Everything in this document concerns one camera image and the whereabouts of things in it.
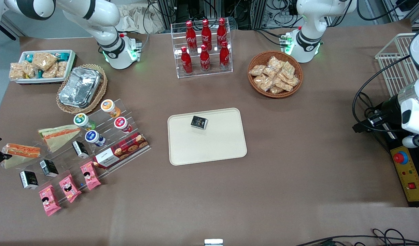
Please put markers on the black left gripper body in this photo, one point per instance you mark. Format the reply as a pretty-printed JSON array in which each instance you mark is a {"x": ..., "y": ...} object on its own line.
[{"x": 388, "y": 108}]

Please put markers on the triangle sandwich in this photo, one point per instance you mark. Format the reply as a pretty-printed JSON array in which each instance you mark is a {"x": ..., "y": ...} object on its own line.
[
  {"x": 59, "y": 136},
  {"x": 23, "y": 152}
]

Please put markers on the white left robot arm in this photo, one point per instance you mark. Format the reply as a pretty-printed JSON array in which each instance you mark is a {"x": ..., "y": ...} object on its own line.
[{"x": 311, "y": 20}]

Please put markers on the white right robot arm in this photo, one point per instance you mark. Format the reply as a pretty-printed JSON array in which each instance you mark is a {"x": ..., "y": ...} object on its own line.
[{"x": 93, "y": 17}]

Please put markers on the cream plastic tray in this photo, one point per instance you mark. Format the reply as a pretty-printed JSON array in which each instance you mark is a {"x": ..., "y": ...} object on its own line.
[{"x": 216, "y": 147}]

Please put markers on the small black carton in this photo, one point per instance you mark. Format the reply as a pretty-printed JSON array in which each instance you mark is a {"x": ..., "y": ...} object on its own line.
[
  {"x": 28, "y": 180},
  {"x": 80, "y": 149},
  {"x": 199, "y": 122},
  {"x": 49, "y": 168}
]

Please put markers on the pink cartoon snack packet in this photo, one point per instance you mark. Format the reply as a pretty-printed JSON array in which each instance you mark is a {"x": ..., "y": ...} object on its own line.
[
  {"x": 70, "y": 188},
  {"x": 90, "y": 175},
  {"x": 49, "y": 200}
]

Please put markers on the beige rice cracker packet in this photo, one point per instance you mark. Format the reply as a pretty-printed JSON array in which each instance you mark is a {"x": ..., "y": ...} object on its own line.
[
  {"x": 30, "y": 71},
  {"x": 44, "y": 60},
  {"x": 16, "y": 71},
  {"x": 49, "y": 72},
  {"x": 61, "y": 69}
]

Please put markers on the yellow emergency stop box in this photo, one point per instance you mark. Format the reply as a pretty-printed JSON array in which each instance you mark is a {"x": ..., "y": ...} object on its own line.
[{"x": 410, "y": 177}]

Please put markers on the teal snack packet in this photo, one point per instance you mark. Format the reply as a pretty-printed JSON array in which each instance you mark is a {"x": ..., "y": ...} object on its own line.
[
  {"x": 29, "y": 58},
  {"x": 63, "y": 56}
]

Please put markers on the green lid gum jar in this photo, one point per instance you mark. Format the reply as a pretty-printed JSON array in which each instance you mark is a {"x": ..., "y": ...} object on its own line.
[{"x": 81, "y": 120}]

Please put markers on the blue lid gum jar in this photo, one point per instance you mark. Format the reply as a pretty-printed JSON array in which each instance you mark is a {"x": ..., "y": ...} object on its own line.
[{"x": 93, "y": 137}]

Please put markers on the aluminium foil container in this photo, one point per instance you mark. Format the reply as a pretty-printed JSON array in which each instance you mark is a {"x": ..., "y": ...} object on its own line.
[{"x": 79, "y": 87}]

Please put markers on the clear bag of crackers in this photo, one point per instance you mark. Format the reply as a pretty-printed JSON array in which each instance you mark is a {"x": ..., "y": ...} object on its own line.
[
  {"x": 275, "y": 62},
  {"x": 276, "y": 90},
  {"x": 263, "y": 83},
  {"x": 283, "y": 84},
  {"x": 293, "y": 81},
  {"x": 288, "y": 69},
  {"x": 257, "y": 70}
]

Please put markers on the white rectangular bin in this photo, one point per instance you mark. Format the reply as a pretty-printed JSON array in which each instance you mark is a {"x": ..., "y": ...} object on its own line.
[{"x": 71, "y": 63}]

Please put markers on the clear acrylic stepped stand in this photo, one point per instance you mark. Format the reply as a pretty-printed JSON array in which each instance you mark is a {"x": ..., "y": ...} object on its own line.
[{"x": 107, "y": 136}]

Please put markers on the oval wicker basket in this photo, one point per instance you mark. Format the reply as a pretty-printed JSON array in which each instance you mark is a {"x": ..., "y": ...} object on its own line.
[{"x": 100, "y": 92}]

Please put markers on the orange lid gum jar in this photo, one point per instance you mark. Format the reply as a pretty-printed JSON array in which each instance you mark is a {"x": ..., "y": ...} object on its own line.
[{"x": 109, "y": 106}]

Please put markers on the red plaid cookie box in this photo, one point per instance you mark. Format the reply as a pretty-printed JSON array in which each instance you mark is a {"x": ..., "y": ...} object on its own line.
[{"x": 122, "y": 150}]

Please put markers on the red lid gum jar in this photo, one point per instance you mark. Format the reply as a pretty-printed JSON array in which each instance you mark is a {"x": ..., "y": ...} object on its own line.
[{"x": 122, "y": 124}]

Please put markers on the round wicker basket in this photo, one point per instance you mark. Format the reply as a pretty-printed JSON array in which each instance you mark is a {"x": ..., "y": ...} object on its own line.
[{"x": 257, "y": 58}]

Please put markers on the metal equipment rack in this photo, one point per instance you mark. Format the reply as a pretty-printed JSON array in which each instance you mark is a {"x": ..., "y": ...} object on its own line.
[{"x": 250, "y": 13}]

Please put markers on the red cola bottle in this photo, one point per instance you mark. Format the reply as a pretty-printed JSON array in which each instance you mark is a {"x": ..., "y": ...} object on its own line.
[
  {"x": 206, "y": 36},
  {"x": 224, "y": 58},
  {"x": 186, "y": 63},
  {"x": 205, "y": 61},
  {"x": 191, "y": 37},
  {"x": 222, "y": 34}
]

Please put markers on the beige crumpled cloth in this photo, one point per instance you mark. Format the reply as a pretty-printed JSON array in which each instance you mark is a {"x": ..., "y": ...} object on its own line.
[{"x": 134, "y": 20}]

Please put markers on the clear acrylic bottle rack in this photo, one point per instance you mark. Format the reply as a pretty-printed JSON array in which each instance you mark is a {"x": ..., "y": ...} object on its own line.
[{"x": 202, "y": 74}]

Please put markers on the small silver device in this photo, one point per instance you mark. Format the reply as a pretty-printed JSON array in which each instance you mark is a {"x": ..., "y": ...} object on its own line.
[{"x": 213, "y": 242}]

